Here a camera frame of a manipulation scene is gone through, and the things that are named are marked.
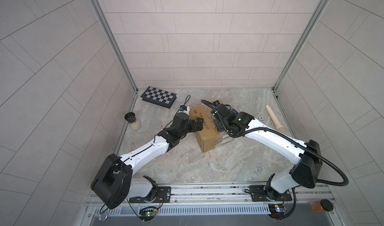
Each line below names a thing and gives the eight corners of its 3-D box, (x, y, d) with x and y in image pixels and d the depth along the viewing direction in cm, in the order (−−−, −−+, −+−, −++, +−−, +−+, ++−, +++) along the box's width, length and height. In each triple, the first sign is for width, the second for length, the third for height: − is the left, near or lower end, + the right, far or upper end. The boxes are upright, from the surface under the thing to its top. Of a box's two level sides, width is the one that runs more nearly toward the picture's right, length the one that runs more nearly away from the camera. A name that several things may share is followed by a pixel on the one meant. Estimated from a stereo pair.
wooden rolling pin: (277, 133, 95) (279, 130, 92) (264, 107, 108) (265, 104, 105) (283, 132, 95) (285, 130, 92) (268, 107, 108) (270, 104, 106)
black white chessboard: (141, 99, 111) (140, 97, 108) (149, 88, 118) (149, 86, 116) (170, 108, 106) (169, 106, 103) (177, 96, 113) (176, 93, 111)
